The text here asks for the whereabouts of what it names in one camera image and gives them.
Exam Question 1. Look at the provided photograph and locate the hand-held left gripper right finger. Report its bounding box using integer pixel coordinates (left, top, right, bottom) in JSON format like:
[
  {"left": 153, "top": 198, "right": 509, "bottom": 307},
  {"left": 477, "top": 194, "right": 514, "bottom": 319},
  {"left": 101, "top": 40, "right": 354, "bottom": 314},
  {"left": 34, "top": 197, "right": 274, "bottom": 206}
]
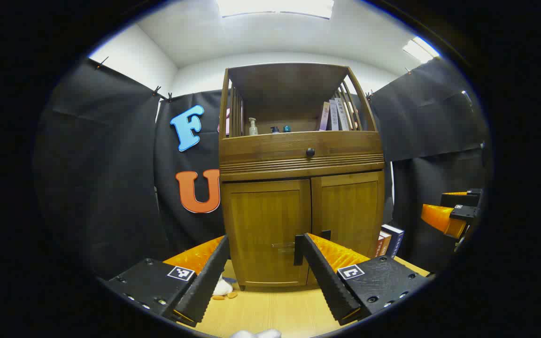
[{"left": 302, "top": 232, "right": 433, "bottom": 326}]

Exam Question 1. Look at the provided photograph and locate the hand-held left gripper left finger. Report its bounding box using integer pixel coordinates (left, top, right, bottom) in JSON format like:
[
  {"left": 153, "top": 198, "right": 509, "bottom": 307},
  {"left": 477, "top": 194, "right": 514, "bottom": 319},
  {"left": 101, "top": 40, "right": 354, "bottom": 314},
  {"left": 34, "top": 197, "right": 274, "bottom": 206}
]
[{"left": 103, "top": 235, "right": 231, "bottom": 328}]

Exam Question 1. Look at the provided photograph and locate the wooden cabinet door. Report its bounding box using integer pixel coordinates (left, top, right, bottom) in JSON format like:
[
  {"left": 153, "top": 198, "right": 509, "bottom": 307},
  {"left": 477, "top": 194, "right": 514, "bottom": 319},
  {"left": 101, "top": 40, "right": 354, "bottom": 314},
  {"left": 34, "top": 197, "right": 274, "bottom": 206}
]
[
  {"left": 221, "top": 179, "right": 312, "bottom": 287},
  {"left": 311, "top": 171, "right": 386, "bottom": 263}
]

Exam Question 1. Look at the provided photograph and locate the wooden double-door shoe cabinet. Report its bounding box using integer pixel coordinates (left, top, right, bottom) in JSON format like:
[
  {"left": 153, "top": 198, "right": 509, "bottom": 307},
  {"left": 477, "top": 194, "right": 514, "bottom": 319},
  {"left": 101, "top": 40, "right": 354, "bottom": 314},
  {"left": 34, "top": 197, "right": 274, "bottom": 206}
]
[{"left": 218, "top": 62, "right": 386, "bottom": 288}]

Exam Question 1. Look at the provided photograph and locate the penguin plush toy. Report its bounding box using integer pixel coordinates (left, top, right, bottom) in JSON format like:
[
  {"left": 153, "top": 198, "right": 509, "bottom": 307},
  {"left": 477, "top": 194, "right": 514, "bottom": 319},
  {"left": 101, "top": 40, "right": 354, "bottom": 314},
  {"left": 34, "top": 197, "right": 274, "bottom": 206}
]
[{"left": 212, "top": 275, "right": 238, "bottom": 301}]

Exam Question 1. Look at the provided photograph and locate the blue hardcover book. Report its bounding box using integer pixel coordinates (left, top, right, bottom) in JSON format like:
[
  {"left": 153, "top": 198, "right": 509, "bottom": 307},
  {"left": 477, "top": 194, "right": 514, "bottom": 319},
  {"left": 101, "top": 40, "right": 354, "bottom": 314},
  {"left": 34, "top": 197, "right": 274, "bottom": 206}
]
[{"left": 382, "top": 224, "right": 405, "bottom": 259}]

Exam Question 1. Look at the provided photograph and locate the brown hardcover book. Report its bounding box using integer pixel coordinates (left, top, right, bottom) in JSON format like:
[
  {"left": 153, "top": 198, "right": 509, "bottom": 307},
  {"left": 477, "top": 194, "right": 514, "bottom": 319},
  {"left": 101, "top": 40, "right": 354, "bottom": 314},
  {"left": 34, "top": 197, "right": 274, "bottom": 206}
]
[{"left": 375, "top": 231, "right": 392, "bottom": 259}]

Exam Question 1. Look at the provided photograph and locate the wooden drawer with black knob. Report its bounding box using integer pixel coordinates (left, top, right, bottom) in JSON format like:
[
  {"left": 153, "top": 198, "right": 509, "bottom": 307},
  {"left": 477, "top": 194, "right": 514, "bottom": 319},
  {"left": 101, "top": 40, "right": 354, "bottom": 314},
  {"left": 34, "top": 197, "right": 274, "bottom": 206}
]
[{"left": 219, "top": 131, "right": 385, "bottom": 166}]

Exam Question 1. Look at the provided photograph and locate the small ceiling light panel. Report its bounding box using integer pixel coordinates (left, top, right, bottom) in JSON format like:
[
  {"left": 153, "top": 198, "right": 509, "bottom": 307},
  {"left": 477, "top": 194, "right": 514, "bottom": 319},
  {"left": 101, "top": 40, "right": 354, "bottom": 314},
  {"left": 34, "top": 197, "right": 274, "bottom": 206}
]
[{"left": 402, "top": 37, "right": 440, "bottom": 64}]

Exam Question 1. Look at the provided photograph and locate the large ceiling light panel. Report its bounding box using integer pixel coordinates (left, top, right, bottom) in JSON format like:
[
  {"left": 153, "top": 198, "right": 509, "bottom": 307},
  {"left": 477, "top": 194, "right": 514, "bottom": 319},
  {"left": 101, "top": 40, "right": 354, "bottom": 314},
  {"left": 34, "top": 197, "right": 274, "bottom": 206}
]
[{"left": 216, "top": 0, "right": 334, "bottom": 19}]

